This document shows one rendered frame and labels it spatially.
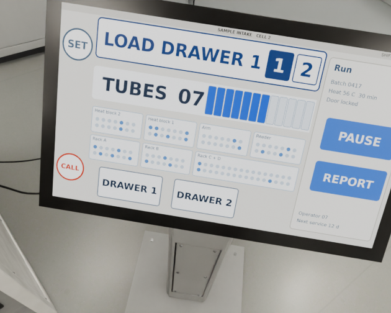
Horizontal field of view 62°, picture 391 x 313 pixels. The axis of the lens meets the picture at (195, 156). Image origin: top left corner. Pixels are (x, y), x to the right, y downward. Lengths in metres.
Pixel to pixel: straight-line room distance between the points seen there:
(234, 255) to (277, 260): 0.21
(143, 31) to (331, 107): 0.27
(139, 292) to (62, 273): 0.33
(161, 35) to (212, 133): 0.15
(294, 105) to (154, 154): 0.20
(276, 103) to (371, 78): 0.12
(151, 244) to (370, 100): 1.17
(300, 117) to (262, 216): 0.15
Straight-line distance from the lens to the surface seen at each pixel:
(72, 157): 0.50
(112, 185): 0.49
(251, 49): 0.45
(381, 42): 0.49
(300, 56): 0.46
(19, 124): 2.04
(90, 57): 0.47
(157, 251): 1.47
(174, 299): 1.41
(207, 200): 0.48
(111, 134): 0.47
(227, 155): 0.46
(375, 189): 0.52
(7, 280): 1.01
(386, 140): 0.51
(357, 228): 0.53
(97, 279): 1.50
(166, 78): 0.45
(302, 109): 0.46
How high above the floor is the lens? 1.42
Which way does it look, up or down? 54 degrees down
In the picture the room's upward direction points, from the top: 8 degrees clockwise
